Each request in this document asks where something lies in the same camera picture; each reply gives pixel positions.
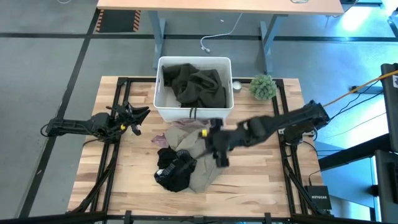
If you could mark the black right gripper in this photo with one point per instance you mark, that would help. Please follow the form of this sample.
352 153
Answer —
217 140

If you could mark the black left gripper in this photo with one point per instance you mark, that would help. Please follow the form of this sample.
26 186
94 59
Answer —
119 119

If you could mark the black garment with printed waistband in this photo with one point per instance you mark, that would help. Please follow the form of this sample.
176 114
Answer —
174 180

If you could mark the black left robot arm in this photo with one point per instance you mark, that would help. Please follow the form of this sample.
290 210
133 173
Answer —
71 124

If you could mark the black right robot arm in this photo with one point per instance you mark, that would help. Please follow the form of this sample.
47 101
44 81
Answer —
292 119

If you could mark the white plastic bin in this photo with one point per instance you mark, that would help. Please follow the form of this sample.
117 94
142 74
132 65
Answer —
199 113

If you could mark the beige garment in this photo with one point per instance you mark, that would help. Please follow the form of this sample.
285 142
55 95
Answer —
205 174

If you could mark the small white round cup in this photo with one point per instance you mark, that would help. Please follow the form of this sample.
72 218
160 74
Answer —
237 86

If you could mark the dark olive garment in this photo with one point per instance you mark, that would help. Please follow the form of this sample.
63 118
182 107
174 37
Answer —
199 87

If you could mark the green potted plant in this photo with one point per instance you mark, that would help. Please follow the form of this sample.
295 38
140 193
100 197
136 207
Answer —
263 87

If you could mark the black mat with hazard stripes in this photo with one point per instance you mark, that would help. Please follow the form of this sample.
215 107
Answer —
118 21

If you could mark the wooden desk with blue legs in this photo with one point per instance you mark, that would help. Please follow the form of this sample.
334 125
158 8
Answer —
217 6

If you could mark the black diagonal beam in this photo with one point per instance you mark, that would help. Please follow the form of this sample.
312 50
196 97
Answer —
354 152

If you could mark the black equipment panel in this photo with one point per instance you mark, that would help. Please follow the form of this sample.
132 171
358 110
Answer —
390 109

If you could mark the black aluminium table frame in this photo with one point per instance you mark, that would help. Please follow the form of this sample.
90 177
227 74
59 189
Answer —
136 80

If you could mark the black network switch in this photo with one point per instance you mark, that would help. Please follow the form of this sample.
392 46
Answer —
318 197

